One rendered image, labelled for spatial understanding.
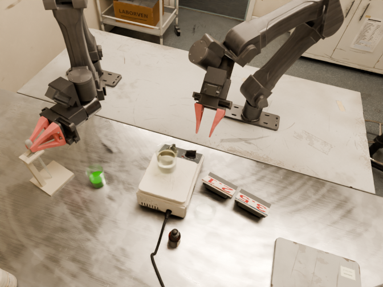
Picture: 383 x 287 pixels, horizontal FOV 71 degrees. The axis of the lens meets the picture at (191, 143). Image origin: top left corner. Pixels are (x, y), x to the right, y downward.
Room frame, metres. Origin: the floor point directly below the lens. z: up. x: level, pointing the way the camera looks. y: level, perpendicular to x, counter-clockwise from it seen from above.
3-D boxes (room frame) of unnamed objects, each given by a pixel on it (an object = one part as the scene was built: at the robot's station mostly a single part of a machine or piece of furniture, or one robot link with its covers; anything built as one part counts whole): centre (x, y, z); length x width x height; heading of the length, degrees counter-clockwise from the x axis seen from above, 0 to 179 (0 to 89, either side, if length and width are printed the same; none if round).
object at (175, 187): (0.35, 0.05, 0.98); 0.12 x 0.12 x 0.01; 79
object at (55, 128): (0.39, 0.36, 1.04); 0.09 x 0.07 x 0.07; 153
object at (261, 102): (0.67, -0.19, 1.00); 0.09 x 0.06 x 0.06; 30
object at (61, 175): (0.35, 0.37, 0.96); 0.08 x 0.08 x 0.13; 64
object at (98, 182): (0.36, 0.24, 0.93); 0.04 x 0.04 x 0.06
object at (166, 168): (0.37, 0.05, 1.02); 0.06 x 0.05 x 0.08; 23
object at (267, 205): (0.34, -0.18, 0.92); 0.09 x 0.06 x 0.04; 64
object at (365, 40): (2.42, -1.48, 0.40); 0.24 x 0.01 x 0.30; 78
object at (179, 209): (0.38, 0.04, 0.94); 0.22 x 0.13 x 0.08; 169
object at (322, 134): (0.78, -0.01, 0.45); 1.20 x 0.48 x 0.90; 78
